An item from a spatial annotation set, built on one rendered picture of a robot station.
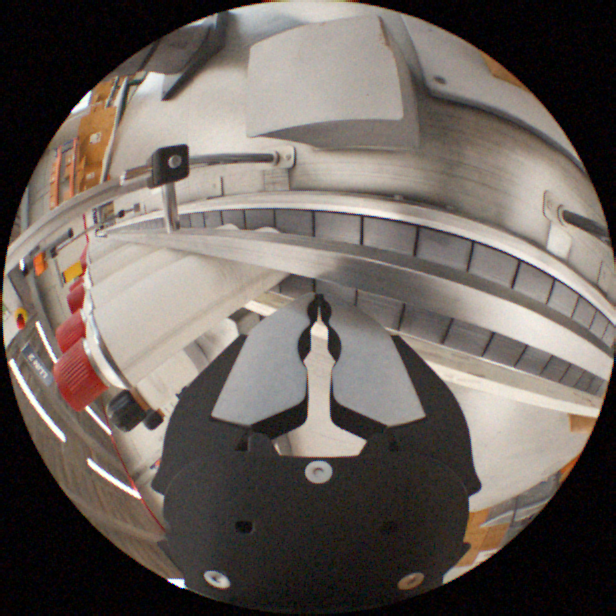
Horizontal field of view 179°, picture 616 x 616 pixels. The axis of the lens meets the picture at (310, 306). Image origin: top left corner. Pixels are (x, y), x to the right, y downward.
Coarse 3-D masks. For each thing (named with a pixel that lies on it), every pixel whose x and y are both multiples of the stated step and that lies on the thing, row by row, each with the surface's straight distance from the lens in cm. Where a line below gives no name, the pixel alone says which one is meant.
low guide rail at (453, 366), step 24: (264, 312) 19; (408, 336) 16; (432, 360) 15; (456, 360) 16; (480, 360) 17; (480, 384) 16; (504, 384) 17; (528, 384) 19; (552, 384) 22; (552, 408) 22; (576, 408) 25; (600, 408) 32
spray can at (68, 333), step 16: (160, 256) 18; (176, 256) 18; (128, 272) 18; (144, 272) 17; (96, 288) 18; (112, 288) 17; (96, 304) 17; (80, 320) 18; (64, 336) 19; (80, 336) 18; (64, 352) 19
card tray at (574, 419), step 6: (606, 390) 50; (570, 414) 45; (576, 414) 47; (570, 420) 44; (576, 420) 47; (582, 420) 50; (588, 420) 53; (594, 420) 57; (570, 426) 44; (576, 426) 46; (582, 426) 49; (588, 426) 52; (570, 432) 43; (576, 432) 45; (582, 432) 48; (588, 432) 51
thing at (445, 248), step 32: (160, 224) 43; (192, 224) 31; (224, 224) 25; (256, 224) 21; (288, 224) 18; (320, 224) 17; (352, 224) 16; (384, 224) 15; (416, 256) 15; (448, 256) 15; (480, 256) 15; (512, 256) 16; (288, 288) 21; (320, 288) 19; (352, 288) 17; (512, 288) 17; (544, 288) 18; (384, 320) 18; (416, 320) 17; (448, 320) 17; (576, 320) 21; (608, 320) 27; (480, 352) 19; (512, 352) 19; (544, 352) 21; (576, 384) 28
